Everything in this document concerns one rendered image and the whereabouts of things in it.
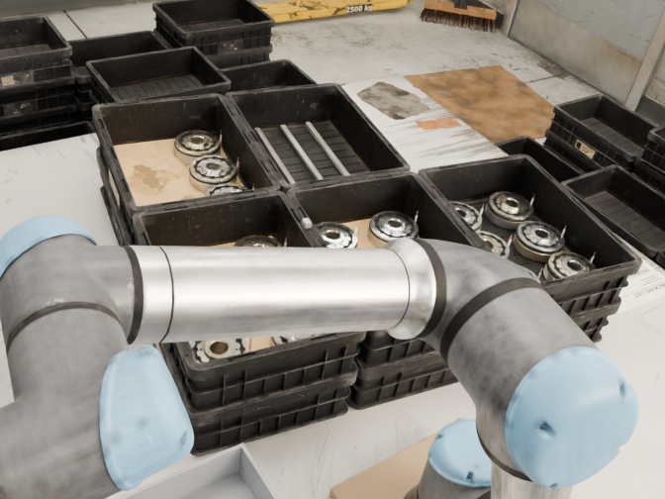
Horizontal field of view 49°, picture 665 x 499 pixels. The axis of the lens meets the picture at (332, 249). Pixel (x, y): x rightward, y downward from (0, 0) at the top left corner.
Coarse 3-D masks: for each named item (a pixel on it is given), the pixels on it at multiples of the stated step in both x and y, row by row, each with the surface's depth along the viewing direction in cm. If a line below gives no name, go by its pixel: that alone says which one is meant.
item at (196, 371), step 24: (264, 192) 144; (144, 216) 134; (144, 240) 129; (312, 240) 135; (336, 336) 117; (360, 336) 119; (192, 360) 109; (216, 360) 110; (240, 360) 111; (264, 360) 113
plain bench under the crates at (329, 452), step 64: (384, 128) 216; (448, 128) 221; (0, 192) 171; (64, 192) 174; (640, 256) 183; (640, 320) 164; (0, 384) 130; (640, 384) 149; (256, 448) 126; (320, 448) 128; (384, 448) 130; (640, 448) 137
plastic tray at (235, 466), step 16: (240, 448) 80; (192, 464) 78; (208, 464) 79; (224, 464) 81; (240, 464) 82; (256, 464) 79; (160, 480) 76; (176, 480) 77; (192, 480) 79; (208, 480) 81; (224, 480) 82; (240, 480) 82; (256, 480) 79; (128, 496) 74; (144, 496) 76; (160, 496) 77; (176, 496) 79; (192, 496) 80; (208, 496) 80; (224, 496) 81; (240, 496) 81; (256, 496) 80; (272, 496) 76
